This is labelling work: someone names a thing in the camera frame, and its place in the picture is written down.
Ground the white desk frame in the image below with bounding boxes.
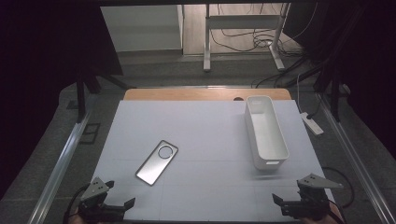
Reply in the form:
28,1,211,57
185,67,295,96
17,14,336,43
203,3,291,73

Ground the white cabinet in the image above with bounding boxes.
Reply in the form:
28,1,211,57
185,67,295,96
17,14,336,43
100,4,185,53

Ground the tangle of black floor cables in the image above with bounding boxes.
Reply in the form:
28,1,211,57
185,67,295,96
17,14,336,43
210,3,316,90

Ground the white board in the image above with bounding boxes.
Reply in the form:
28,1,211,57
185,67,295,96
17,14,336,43
81,99,338,222

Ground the black floor socket plate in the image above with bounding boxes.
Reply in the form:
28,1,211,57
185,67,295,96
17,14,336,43
78,122,102,146

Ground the person's left hand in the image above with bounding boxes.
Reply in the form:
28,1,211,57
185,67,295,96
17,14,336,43
67,215,94,224

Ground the aluminium rail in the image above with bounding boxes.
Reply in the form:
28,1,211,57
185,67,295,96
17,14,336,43
315,92,396,224
35,94,94,224

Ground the person's right hand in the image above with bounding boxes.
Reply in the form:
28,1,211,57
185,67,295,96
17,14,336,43
299,205,342,224

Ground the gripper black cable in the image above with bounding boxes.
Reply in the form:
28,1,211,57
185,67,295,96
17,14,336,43
328,199,348,224
63,182,92,224

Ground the white power strip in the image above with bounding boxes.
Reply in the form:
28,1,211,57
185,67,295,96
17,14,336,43
300,111,325,136

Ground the black curtain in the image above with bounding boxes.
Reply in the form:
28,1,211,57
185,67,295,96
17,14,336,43
0,0,124,200
283,0,396,160

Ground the black looped floor cable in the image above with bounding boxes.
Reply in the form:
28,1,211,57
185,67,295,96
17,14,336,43
321,166,356,209

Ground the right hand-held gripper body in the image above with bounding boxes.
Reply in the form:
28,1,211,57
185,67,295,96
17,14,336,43
281,173,344,220

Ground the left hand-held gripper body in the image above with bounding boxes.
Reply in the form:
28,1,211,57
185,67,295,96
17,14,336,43
77,176,126,223

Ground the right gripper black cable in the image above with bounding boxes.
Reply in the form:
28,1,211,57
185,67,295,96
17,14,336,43
328,199,348,224

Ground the white plastic storage bin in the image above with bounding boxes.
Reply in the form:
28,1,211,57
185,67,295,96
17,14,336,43
244,94,290,172

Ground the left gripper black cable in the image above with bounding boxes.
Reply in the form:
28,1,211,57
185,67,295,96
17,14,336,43
63,182,92,224

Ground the dark phone case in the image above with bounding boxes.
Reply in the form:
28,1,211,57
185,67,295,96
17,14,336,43
134,139,179,187

